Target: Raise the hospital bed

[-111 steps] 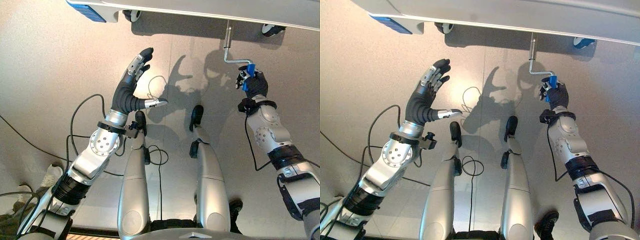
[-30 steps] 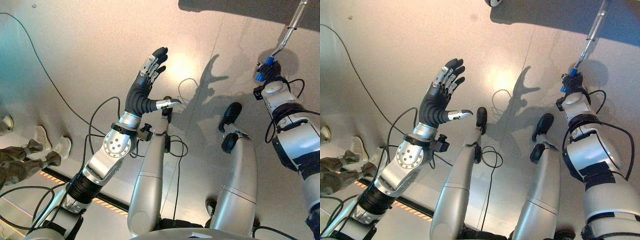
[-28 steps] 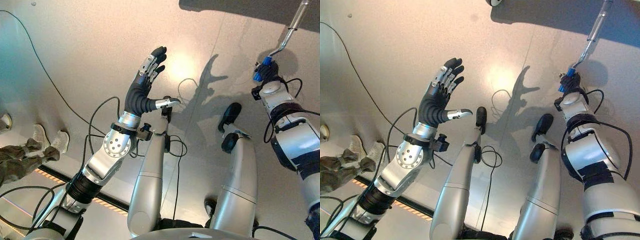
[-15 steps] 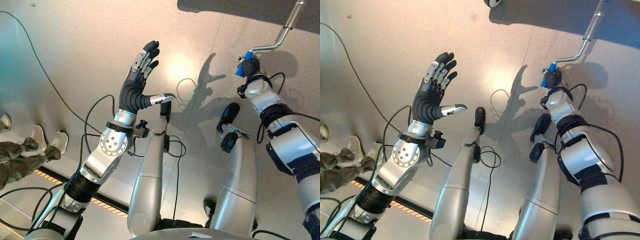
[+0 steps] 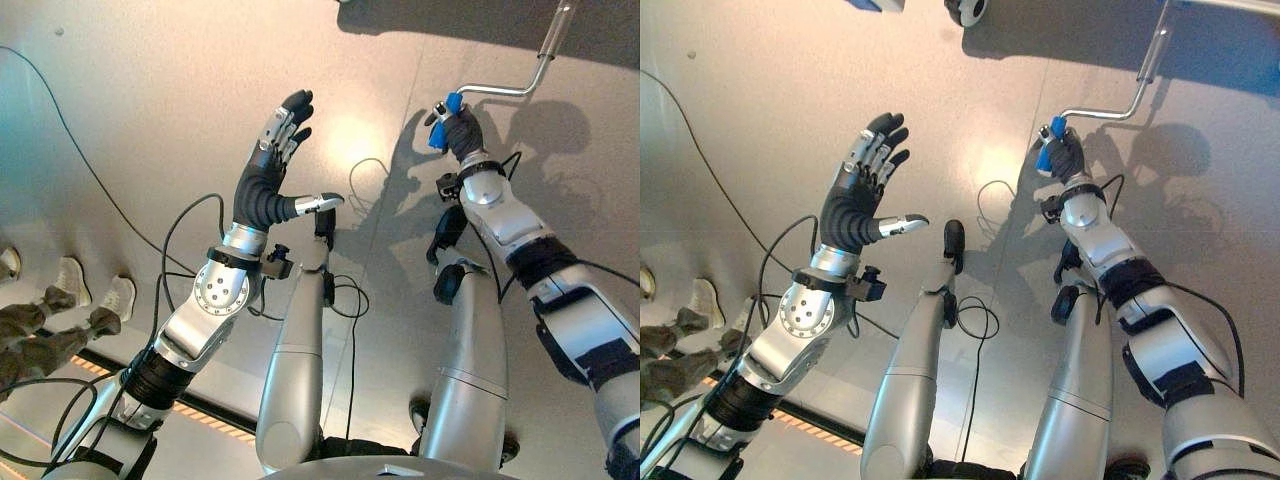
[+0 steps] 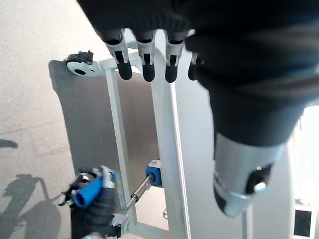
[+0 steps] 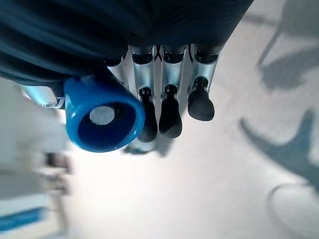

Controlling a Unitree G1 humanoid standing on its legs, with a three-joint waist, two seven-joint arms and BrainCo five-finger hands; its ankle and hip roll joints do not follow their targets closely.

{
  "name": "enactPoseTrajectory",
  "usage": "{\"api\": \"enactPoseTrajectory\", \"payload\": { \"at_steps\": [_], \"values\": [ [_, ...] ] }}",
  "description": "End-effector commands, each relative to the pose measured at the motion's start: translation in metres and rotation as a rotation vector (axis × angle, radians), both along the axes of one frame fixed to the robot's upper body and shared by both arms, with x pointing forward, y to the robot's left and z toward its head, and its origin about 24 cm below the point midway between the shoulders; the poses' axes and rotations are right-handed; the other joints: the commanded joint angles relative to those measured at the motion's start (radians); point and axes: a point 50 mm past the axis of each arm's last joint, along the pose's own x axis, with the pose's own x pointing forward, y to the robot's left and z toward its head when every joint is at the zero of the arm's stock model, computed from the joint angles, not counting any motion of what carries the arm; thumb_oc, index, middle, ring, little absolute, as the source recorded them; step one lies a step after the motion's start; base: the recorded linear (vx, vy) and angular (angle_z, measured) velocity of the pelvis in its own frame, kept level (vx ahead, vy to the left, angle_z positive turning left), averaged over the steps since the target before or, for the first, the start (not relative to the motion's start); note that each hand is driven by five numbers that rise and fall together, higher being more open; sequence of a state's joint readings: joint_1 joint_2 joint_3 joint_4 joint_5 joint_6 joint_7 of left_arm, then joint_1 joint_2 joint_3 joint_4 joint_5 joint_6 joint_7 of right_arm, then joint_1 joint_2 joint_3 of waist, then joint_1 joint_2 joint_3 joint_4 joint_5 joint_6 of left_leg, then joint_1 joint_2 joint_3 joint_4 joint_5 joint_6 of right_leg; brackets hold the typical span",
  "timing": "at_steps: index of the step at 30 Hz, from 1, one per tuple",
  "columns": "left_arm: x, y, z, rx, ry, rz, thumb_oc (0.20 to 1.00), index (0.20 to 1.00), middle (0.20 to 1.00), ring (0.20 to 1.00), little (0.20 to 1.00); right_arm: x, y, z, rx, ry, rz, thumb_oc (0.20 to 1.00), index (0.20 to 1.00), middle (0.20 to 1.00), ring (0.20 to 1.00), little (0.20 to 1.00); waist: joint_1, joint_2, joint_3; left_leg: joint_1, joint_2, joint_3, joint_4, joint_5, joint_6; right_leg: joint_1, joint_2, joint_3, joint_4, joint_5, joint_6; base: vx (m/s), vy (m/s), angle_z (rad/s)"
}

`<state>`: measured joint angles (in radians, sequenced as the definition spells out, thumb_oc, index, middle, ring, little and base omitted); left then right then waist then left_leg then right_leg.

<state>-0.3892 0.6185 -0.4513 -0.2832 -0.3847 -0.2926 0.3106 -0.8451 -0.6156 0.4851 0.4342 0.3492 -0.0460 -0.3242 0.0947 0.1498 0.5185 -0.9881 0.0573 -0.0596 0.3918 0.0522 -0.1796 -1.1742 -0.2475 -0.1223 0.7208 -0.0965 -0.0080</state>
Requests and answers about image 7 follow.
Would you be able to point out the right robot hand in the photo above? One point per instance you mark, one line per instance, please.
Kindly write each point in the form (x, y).
(104, 30)

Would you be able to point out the silver bed crank arm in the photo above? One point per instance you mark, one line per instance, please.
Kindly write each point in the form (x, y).
(41, 95)

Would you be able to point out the grey star-shaped wheeled base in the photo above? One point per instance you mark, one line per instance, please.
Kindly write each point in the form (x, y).
(294, 156)

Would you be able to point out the white hospital bed frame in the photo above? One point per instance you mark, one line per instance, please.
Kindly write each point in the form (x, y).
(22, 159)

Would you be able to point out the grey chair frame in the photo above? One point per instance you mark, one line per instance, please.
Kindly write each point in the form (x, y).
(279, 72)

